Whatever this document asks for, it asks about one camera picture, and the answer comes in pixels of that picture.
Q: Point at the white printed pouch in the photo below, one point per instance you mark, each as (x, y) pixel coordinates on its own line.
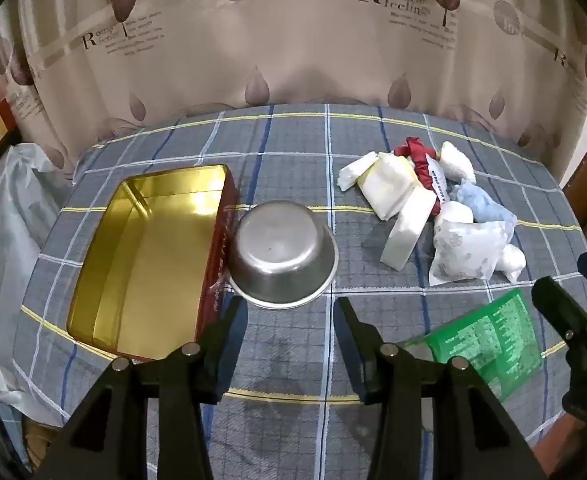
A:
(466, 250)

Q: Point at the beige printed curtain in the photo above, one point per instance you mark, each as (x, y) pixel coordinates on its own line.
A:
(293, 35)

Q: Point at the grey plaid bedsheet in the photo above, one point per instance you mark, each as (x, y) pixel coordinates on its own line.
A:
(293, 170)

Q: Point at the white towel with yellow trim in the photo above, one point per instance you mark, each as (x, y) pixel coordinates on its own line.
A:
(388, 185)

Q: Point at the green packet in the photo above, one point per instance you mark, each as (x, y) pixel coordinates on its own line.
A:
(483, 340)

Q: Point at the red and white pouch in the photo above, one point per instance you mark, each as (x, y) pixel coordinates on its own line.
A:
(416, 152)

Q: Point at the steel bowl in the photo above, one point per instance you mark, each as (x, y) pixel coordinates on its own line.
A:
(278, 245)

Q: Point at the light blue towel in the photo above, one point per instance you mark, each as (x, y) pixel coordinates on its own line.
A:
(488, 207)

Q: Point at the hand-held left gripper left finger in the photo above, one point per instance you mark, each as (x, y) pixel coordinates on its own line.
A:
(218, 360)

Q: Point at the white fluffy cloth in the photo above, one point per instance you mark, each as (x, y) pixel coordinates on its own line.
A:
(456, 160)

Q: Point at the small white cloth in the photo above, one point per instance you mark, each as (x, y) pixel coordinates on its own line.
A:
(511, 262)

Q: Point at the round white cloth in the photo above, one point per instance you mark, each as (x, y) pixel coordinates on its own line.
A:
(456, 211)

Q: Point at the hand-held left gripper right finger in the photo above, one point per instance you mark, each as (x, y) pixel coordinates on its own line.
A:
(361, 360)

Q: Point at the gold tin box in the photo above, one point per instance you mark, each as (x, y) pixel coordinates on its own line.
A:
(143, 260)

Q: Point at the crumpled white plastic bag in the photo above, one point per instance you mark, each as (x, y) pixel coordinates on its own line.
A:
(3, 385)

